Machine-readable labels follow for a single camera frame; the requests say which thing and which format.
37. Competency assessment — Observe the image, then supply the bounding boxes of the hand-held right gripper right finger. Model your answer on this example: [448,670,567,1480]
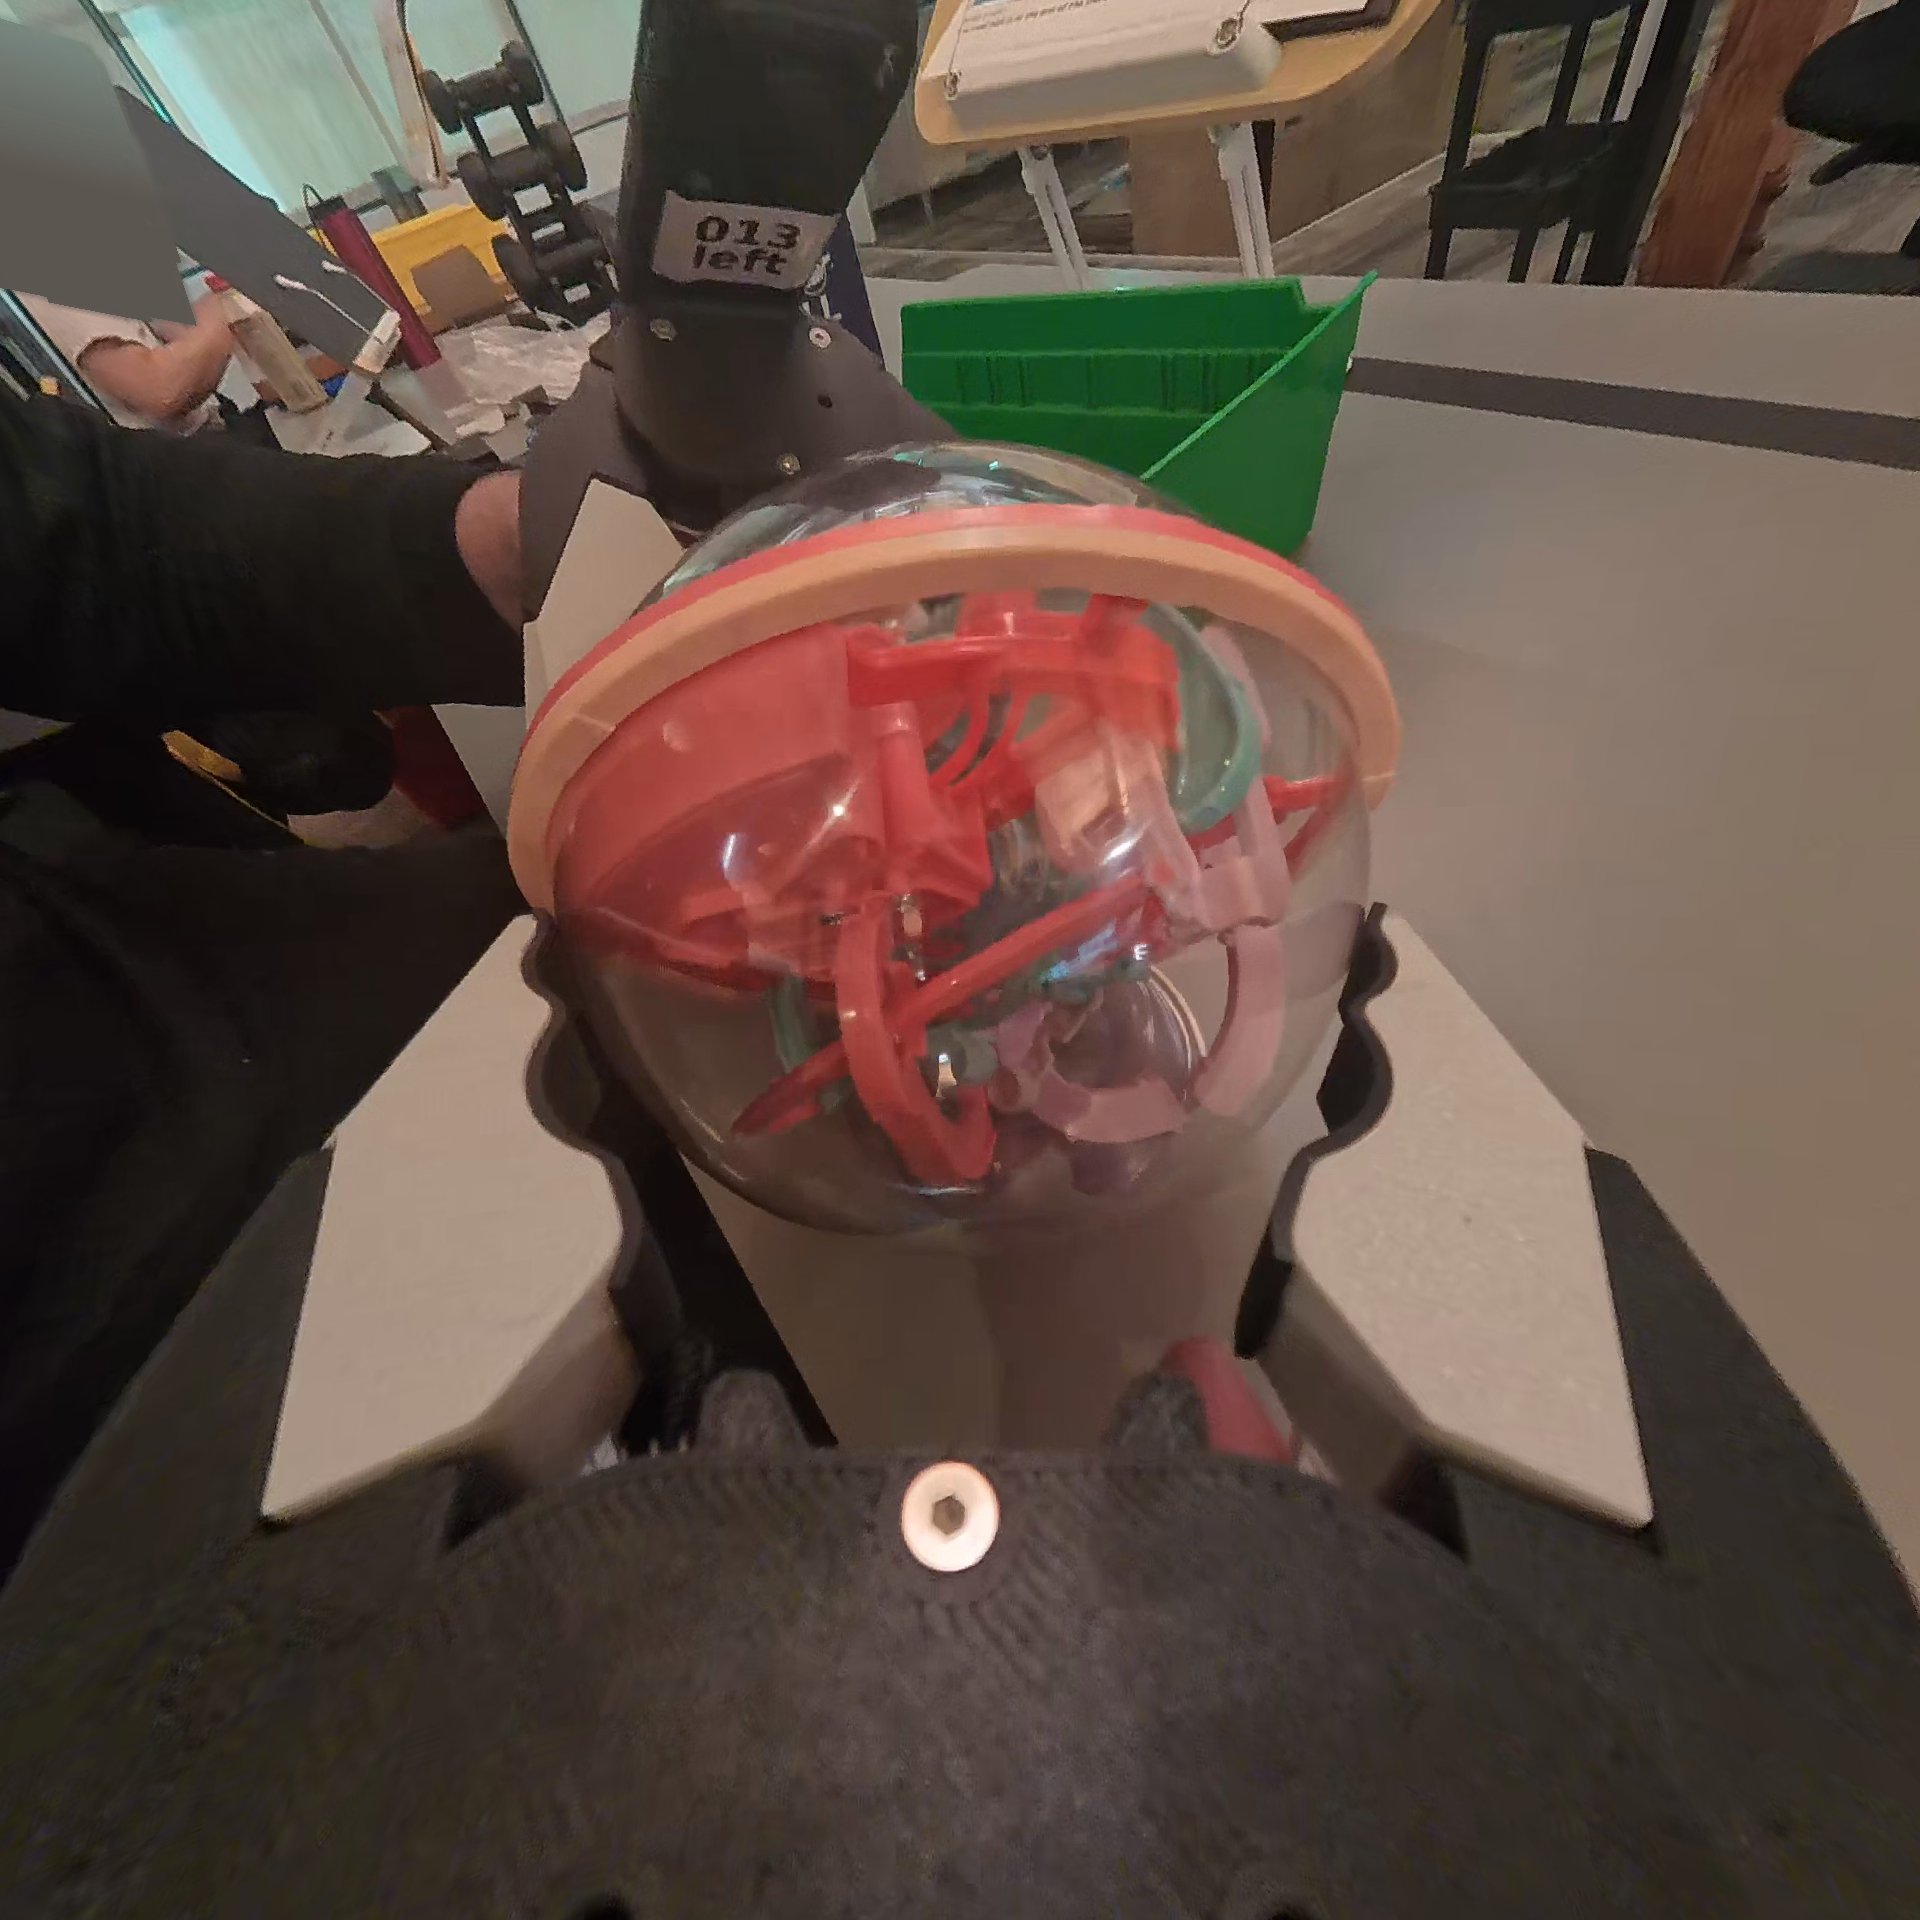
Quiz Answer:
[1232,902,1655,1532]

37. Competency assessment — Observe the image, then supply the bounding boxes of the white metal frame legs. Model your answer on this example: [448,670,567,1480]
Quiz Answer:
[1024,127,1263,295]

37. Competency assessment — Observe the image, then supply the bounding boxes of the black metal rack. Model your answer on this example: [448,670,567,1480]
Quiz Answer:
[1425,0,1720,287]

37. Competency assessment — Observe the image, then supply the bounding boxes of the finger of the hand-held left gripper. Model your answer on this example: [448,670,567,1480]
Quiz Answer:
[521,478,681,718]

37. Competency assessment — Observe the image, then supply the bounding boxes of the dark grey panel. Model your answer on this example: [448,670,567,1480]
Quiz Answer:
[118,86,396,367]

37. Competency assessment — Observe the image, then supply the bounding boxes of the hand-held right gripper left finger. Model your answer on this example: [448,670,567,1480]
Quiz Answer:
[259,912,650,1527]

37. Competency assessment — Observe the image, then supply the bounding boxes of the clear red maze ball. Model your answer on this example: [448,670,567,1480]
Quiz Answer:
[508,441,1403,1235]

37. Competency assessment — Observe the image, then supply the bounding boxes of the person's left hand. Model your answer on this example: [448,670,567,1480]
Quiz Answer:
[456,471,529,623]

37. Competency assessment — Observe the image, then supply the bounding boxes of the wooden sign stand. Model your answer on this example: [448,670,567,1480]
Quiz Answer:
[914,0,1465,261]

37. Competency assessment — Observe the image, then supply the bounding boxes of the dark red bottle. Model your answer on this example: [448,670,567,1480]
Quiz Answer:
[307,192,448,375]

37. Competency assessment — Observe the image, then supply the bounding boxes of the black dumbbell rack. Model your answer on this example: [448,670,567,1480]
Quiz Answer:
[416,40,616,319]

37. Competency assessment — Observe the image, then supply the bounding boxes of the white printed sign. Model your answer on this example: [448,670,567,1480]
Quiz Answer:
[920,0,1289,140]

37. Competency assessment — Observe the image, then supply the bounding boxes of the person's left forearm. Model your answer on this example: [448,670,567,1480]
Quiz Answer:
[0,393,520,710]

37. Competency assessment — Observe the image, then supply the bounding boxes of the wooden post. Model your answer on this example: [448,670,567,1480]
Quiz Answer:
[1639,0,1866,289]

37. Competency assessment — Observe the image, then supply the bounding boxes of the black office chair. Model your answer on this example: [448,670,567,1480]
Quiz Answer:
[1785,0,1920,184]

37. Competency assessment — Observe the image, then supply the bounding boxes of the yellow plastic bin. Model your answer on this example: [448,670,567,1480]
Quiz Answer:
[363,201,520,335]

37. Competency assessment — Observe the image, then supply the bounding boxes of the green plastic bin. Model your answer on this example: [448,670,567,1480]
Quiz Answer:
[897,272,1378,560]

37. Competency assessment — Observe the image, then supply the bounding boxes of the white squeeze bottle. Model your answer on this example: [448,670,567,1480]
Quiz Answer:
[201,275,329,414]

